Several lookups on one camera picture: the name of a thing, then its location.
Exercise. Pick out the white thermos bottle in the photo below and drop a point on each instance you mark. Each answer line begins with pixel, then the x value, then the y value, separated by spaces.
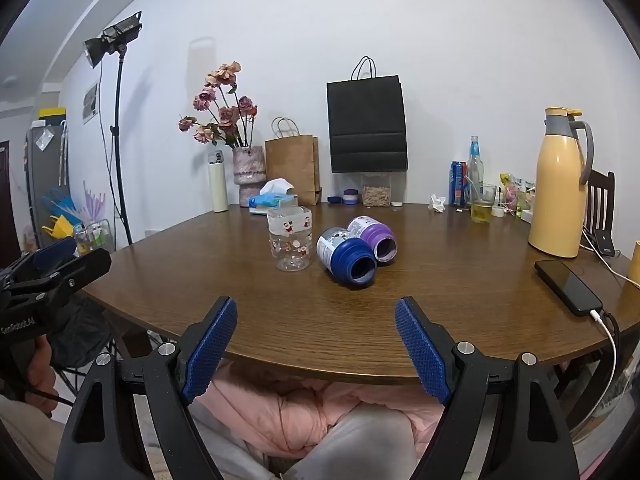
pixel 218 185

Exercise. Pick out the glass of yellow drink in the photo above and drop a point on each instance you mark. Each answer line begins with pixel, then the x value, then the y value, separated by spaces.
pixel 482 210

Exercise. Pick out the snack bags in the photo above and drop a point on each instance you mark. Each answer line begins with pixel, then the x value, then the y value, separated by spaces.
pixel 512 192

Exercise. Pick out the wall picture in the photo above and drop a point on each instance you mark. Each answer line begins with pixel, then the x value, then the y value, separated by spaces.
pixel 90 104

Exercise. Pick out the dark wooden chair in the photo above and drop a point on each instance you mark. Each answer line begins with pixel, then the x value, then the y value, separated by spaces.
pixel 602 200

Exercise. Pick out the purple cup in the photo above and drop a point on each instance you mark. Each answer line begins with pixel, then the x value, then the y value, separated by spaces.
pixel 372 237

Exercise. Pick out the black studio light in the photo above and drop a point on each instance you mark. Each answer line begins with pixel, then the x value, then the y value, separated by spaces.
pixel 112 37

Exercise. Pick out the dried pink flowers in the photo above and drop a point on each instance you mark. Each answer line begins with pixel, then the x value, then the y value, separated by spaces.
pixel 222 115

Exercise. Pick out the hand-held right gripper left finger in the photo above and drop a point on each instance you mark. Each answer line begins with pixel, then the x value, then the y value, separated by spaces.
pixel 212 347

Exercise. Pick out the dark cloth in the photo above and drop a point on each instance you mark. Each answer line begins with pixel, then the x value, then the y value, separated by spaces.
pixel 80 330

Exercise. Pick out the glass bottle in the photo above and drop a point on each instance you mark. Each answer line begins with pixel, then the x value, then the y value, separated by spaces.
pixel 475 165

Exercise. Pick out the yellow thermos jug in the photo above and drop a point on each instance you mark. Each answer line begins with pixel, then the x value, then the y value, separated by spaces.
pixel 555 190

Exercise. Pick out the brown paper bag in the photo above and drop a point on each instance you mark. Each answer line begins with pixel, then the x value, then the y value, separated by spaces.
pixel 292 170

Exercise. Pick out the white tape roll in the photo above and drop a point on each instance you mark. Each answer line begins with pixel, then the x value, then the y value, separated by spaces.
pixel 497 211

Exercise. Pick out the blue tissue box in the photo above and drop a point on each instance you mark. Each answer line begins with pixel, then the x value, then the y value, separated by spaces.
pixel 270 202

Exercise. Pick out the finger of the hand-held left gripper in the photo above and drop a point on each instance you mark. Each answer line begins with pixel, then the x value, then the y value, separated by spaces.
pixel 85 267
pixel 50 252

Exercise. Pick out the crumpled white tissue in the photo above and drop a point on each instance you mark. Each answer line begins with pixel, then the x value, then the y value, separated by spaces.
pixel 438 203

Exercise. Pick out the blue cup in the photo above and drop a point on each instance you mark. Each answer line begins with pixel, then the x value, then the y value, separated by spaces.
pixel 345 257

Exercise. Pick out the black smartphone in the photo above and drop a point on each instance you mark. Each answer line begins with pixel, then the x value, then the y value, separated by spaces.
pixel 567 285

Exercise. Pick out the clear food container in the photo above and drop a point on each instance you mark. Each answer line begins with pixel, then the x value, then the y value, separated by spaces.
pixel 376 192

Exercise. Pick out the pink jacket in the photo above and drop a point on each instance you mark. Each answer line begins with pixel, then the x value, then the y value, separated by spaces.
pixel 280 400

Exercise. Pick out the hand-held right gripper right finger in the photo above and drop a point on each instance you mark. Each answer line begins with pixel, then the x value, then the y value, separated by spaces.
pixel 422 347

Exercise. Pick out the clear printed cup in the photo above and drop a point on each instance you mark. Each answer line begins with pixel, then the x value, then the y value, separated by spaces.
pixel 290 240

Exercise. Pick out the small black device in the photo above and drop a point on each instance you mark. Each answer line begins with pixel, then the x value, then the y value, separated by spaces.
pixel 604 244

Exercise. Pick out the person's left hand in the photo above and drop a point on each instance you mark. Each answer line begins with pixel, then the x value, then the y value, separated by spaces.
pixel 45 375

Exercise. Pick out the yellow box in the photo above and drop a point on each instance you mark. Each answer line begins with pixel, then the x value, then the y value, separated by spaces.
pixel 52 116

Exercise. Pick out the yellow cup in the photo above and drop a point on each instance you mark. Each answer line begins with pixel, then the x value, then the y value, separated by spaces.
pixel 635 262

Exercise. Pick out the small purple jar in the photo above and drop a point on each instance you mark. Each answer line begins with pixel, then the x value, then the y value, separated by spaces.
pixel 350 197

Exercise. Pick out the blue drink can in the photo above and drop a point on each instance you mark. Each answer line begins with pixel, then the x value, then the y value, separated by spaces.
pixel 457 185

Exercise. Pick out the black paper bag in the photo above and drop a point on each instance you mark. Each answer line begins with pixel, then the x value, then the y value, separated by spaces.
pixel 367 125

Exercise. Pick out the pink vase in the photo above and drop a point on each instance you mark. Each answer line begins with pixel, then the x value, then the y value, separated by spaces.
pixel 248 175

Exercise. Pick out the grey refrigerator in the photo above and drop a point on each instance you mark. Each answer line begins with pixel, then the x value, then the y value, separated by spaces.
pixel 42 185

